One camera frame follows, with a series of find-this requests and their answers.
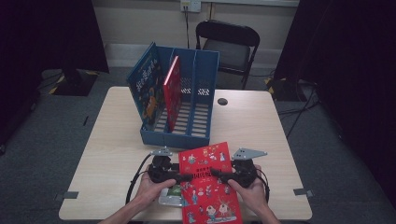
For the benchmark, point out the red illustrated picture book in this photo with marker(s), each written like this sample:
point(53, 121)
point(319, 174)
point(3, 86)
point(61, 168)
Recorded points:
point(208, 199)
point(172, 96)

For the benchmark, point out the person's left hand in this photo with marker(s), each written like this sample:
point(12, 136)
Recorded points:
point(149, 194)

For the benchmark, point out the blue illustrated picture book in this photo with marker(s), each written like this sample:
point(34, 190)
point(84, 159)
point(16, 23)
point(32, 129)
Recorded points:
point(146, 87)

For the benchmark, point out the person's right hand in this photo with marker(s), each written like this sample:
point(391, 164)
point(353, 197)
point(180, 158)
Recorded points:
point(253, 196)

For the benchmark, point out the white green-leaf board book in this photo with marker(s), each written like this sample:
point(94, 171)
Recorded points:
point(171, 199)

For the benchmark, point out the black stand base yellow tape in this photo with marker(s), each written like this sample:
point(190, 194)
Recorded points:
point(281, 90)
point(73, 84)

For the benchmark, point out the blue plastic file rack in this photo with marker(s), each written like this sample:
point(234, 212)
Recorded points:
point(202, 71)

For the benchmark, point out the grey tape strip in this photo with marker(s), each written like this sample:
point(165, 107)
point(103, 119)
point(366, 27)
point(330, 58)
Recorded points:
point(303, 192)
point(67, 195)

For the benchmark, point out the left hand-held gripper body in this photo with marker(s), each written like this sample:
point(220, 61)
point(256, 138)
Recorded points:
point(160, 169)

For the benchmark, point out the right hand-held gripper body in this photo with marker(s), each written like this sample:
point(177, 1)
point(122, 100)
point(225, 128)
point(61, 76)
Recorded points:
point(246, 174)

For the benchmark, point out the small black floor strip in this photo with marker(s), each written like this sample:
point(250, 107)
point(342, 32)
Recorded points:
point(85, 120)

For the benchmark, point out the white wall socket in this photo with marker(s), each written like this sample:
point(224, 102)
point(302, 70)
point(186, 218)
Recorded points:
point(190, 5)

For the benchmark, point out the black folding chair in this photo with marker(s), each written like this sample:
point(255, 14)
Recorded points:
point(230, 53)

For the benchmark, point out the black curtain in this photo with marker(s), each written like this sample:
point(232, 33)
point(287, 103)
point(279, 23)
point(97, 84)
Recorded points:
point(37, 46)
point(351, 62)

